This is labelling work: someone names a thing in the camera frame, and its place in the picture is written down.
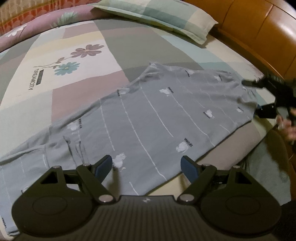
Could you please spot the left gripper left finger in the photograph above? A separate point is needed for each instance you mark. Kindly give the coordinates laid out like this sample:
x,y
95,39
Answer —
x,y
62,201

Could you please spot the wooden headboard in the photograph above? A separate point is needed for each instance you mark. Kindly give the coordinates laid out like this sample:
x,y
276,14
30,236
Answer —
x,y
263,32

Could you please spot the checked pastel pillow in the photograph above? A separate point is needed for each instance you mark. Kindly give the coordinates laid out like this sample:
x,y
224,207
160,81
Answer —
x,y
176,16

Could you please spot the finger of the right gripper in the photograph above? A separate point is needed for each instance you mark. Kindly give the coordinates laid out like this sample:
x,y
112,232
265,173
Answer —
x,y
258,83
266,111

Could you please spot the person's right hand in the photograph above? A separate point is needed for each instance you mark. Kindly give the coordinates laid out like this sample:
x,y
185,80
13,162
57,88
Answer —
x,y
285,129

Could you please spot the beige and red curtain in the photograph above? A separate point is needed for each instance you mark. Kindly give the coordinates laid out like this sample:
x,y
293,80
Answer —
x,y
15,13

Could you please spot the grey patterned pyjama trousers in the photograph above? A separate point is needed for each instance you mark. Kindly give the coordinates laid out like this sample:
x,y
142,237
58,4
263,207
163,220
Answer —
x,y
146,127

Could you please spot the purple floral rolled quilt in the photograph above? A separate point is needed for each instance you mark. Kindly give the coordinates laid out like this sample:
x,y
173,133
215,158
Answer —
x,y
51,20

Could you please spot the patchwork pastel bed sheet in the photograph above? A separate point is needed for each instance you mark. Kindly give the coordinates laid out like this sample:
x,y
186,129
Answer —
x,y
55,73

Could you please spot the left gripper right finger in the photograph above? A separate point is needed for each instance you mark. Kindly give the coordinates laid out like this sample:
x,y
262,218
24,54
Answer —
x,y
229,201

